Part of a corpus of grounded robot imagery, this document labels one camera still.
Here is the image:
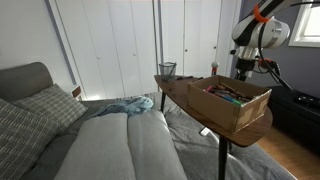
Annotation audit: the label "black low cabinet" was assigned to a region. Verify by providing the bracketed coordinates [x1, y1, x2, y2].
[266, 85, 320, 154]

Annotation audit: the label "colourful pens bundle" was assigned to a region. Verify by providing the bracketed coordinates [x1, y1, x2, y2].
[203, 83, 256, 106]

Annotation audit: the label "grey plaid pillow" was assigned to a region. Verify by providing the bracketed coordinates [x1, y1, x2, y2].
[11, 83, 89, 135]

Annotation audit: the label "small wooden nightstand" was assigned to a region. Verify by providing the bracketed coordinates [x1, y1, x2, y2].
[70, 85, 83, 100]

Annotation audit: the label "brown oval wooden table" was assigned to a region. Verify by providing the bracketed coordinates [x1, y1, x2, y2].
[153, 74, 274, 180]

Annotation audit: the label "dark pen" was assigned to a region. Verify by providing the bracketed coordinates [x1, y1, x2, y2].
[176, 75, 204, 82]

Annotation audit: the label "black device on cabinet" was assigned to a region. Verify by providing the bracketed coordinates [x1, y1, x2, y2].
[293, 94, 320, 109]

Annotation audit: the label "white closet doors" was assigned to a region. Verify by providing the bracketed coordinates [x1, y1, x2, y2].
[54, 0, 238, 100]

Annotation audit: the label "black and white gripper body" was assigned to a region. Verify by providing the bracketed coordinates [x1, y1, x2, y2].
[234, 58, 257, 82]

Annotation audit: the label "small white object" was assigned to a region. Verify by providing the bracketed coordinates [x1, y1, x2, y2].
[199, 126, 212, 137]

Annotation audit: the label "grey sofa bed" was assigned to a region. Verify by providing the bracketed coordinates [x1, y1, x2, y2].
[20, 91, 298, 180]

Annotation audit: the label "grey dashed pattern pillow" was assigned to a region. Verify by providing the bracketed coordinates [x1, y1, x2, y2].
[0, 97, 60, 180]

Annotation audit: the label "grey upholstered headboard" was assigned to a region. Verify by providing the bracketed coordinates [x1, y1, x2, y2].
[0, 61, 54, 103]

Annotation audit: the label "blue crumpled cloth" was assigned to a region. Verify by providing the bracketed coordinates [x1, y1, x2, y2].
[89, 95, 155, 118]

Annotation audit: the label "black mesh pen cup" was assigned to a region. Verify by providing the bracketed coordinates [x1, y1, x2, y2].
[158, 61, 178, 80]

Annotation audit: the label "light grey folded blanket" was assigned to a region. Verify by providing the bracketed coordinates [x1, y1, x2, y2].
[53, 110, 188, 180]

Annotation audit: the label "brown cardboard box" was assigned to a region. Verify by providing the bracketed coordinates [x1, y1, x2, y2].
[186, 74, 273, 135]

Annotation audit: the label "white framed window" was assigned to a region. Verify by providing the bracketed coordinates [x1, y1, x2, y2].
[288, 1, 320, 48]

